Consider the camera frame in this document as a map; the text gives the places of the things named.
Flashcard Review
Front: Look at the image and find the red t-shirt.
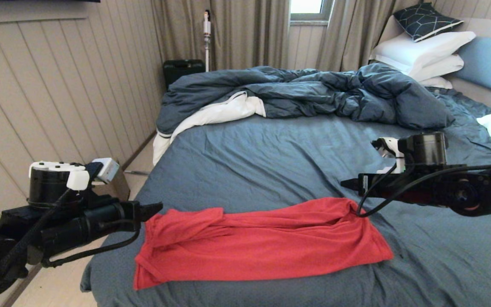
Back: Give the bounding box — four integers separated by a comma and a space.
133, 197, 395, 290

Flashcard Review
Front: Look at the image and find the bronze trash bin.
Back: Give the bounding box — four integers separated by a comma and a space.
92, 171, 130, 201

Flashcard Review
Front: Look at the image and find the dark blue crumpled duvet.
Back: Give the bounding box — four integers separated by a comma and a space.
156, 63, 456, 136

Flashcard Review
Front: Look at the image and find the white bed linen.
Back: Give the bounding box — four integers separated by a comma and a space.
152, 91, 266, 166

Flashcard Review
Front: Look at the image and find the large white pillow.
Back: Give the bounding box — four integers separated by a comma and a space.
369, 31, 476, 77

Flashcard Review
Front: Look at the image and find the black hard case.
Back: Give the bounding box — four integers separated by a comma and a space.
162, 60, 205, 89

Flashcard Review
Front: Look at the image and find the beige curtain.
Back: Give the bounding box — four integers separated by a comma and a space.
316, 0, 421, 72
151, 0, 291, 72

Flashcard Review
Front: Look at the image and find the dark patterned cushion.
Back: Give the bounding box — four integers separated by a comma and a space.
393, 3, 464, 43

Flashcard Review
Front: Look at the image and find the white stick vacuum cleaner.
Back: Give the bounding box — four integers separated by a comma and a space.
203, 11, 211, 72

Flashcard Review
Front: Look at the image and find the grey framed window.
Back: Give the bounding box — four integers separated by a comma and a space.
290, 0, 334, 25

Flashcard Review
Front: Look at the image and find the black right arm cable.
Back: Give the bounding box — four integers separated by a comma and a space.
355, 164, 491, 218

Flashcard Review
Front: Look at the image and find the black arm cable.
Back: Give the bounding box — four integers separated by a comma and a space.
355, 164, 491, 218
0, 188, 142, 269

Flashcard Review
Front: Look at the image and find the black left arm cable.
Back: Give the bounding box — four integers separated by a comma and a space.
0, 188, 142, 269

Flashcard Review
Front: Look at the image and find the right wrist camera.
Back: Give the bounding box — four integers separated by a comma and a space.
371, 132, 448, 173

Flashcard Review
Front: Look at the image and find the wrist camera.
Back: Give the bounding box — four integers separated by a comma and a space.
371, 132, 448, 173
28, 158, 120, 208

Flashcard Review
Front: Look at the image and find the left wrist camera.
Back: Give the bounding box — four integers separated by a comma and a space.
28, 158, 120, 208

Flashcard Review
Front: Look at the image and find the dark wall screen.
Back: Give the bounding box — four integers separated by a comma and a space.
0, 0, 101, 3

